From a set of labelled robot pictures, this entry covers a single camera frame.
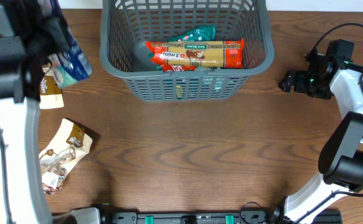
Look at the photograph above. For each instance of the beige Pantree pouch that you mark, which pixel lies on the beige Pantree pouch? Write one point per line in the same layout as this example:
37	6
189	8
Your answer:
50	93
69	145

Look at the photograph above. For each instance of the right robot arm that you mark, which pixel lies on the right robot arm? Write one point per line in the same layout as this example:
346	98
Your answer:
340	164

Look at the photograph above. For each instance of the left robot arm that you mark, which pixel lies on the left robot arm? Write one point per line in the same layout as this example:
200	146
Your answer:
30	31

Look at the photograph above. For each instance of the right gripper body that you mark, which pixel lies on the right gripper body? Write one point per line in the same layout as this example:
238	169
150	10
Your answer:
293	82

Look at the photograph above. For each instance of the grey plastic basket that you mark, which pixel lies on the grey plastic basket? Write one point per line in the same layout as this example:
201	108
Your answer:
127	25

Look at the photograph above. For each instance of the Kleenex tissue multipack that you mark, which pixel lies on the Kleenex tissue multipack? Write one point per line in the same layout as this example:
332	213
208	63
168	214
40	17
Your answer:
72	66

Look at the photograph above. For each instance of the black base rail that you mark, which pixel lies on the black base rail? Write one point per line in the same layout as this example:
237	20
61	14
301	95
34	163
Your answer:
105	214

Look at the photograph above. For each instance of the orange spaghetti pack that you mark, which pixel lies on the orange spaghetti pack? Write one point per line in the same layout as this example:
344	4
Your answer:
223	54

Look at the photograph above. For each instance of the green Nescafe coffee bag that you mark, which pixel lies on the green Nescafe coffee bag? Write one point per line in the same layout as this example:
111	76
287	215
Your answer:
201	33

